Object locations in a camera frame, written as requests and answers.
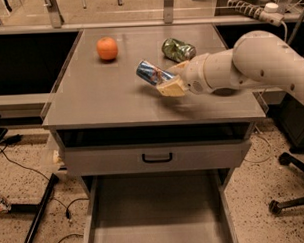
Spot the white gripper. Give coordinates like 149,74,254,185
156,54,213,97

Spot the blue silver redbull can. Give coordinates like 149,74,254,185
136,60,174,86

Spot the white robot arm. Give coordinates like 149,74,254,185
156,31,304,106

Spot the crushed green soda can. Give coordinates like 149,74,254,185
161,38,197,63

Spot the grey drawer cabinet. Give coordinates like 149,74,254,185
37,20,274,243

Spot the open middle drawer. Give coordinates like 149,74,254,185
83,170,239,243

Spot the white paper bowl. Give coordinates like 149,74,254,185
212,88,238,96

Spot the orange fruit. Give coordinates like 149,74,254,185
96,37,119,60

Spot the white power strip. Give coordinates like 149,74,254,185
227,0,284,27

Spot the black chair base leg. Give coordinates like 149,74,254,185
266,150,304,215

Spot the small crumpled wrapper on floor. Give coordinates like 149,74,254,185
0,194,11,213

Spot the closed top drawer with handle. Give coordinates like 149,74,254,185
64,140,251,176

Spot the black floor cable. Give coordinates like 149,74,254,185
0,139,84,243

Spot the black floor stand frame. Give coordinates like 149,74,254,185
9,174,59,243

